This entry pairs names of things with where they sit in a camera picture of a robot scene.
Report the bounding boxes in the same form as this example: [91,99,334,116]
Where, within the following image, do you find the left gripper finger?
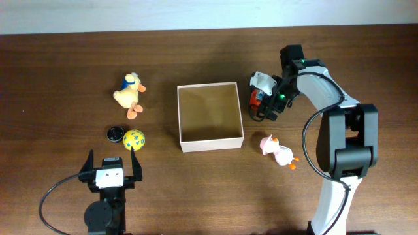
[80,149,94,173]
[131,147,142,177]

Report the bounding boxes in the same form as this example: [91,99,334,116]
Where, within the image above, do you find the red grey toy truck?
[249,89,264,110]

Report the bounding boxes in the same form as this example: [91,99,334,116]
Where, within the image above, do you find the pink hat rubber duck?
[259,135,300,170]

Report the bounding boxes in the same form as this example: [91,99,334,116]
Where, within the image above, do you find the yellow plush duck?
[113,72,146,119]

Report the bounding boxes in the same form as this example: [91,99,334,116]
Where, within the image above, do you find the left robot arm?
[78,149,142,234]

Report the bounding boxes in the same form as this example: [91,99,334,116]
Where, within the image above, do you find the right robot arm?
[248,44,378,234]

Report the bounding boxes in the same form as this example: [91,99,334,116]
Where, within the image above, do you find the yellow ball blue letters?
[122,129,146,151]

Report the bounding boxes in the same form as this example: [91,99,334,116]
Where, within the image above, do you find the black round cap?
[106,126,125,143]

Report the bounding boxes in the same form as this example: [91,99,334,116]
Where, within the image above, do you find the white cardboard box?
[177,82,244,153]

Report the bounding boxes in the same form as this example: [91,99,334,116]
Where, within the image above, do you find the left black cable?
[38,173,81,235]

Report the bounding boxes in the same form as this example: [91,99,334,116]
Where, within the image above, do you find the black cable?
[248,72,352,235]
[38,173,81,235]

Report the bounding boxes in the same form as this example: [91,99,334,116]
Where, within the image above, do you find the right black cable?
[248,72,352,235]

